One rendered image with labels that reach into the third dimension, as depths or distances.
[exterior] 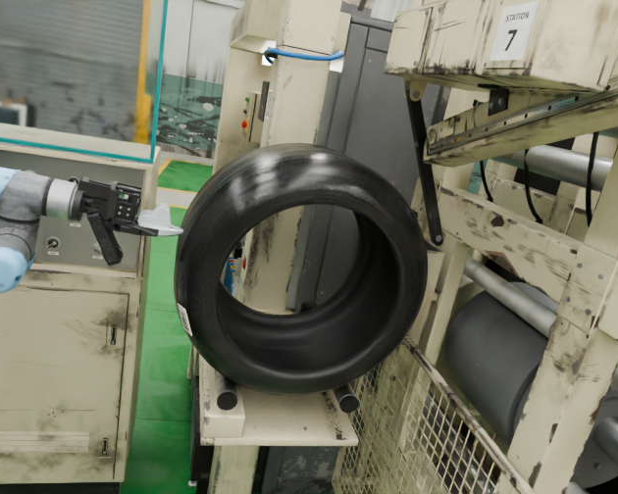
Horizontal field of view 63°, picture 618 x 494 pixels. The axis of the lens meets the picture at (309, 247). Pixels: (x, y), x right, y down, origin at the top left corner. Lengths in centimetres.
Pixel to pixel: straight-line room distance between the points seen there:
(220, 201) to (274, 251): 44
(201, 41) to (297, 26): 872
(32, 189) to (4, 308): 80
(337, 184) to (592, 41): 47
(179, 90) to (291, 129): 868
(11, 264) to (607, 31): 99
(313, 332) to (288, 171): 55
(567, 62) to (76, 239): 141
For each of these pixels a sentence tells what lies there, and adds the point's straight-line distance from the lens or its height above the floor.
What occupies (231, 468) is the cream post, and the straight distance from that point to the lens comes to 176.
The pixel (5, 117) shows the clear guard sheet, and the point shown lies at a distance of 168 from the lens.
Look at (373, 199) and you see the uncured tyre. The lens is 101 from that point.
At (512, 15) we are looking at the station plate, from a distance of 90.
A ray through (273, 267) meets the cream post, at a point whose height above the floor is 108.
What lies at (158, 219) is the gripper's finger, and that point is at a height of 126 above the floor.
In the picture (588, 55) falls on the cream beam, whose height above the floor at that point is 168.
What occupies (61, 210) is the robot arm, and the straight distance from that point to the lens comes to 106.
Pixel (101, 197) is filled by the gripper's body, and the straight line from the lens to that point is 106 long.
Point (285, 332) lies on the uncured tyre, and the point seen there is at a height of 94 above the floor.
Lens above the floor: 156
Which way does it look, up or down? 17 degrees down
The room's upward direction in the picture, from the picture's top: 11 degrees clockwise
